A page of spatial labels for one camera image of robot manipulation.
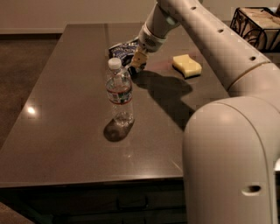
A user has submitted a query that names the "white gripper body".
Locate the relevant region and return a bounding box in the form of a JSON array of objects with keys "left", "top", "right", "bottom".
[{"left": 138, "top": 24, "right": 165, "bottom": 53}]

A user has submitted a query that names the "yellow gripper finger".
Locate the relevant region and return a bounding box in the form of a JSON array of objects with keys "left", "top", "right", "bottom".
[
  {"left": 129, "top": 47, "right": 141, "bottom": 68},
  {"left": 137, "top": 52, "right": 148, "bottom": 71}
]

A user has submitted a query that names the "blue chip bag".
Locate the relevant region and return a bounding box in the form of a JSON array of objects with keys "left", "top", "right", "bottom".
[{"left": 108, "top": 38, "right": 138, "bottom": 67}]

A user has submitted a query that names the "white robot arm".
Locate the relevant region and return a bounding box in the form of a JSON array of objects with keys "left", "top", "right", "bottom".
[{"left": 132, "top": 0, "right": 280, "bottom": 224}]

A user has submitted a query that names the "clear plastic water bottle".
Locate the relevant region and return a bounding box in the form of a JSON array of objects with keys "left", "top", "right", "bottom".
[{"left": 105, "top": 58, "right": 134, "bottom": 127}]

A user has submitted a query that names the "yellow sponge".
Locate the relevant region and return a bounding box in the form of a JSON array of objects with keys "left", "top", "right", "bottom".
[{"left": 172, "top": 54, "right": 202, "bottom": 79}]

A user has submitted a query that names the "dark cabinet drawer front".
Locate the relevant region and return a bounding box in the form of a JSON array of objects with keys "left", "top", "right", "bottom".
[{"left": 24, "top": 184, "right": 186, "bottom": 215}]

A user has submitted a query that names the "black wire napkin basket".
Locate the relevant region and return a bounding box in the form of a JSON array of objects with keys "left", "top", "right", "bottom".
[{"left": 230, "top": 7, "right": 280, "bottom": 53}]

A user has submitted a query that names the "black drawer handle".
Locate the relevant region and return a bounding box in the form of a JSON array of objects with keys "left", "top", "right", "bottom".
[{"left": 116, "top": 194, "right": 149, "bottom": 211}]

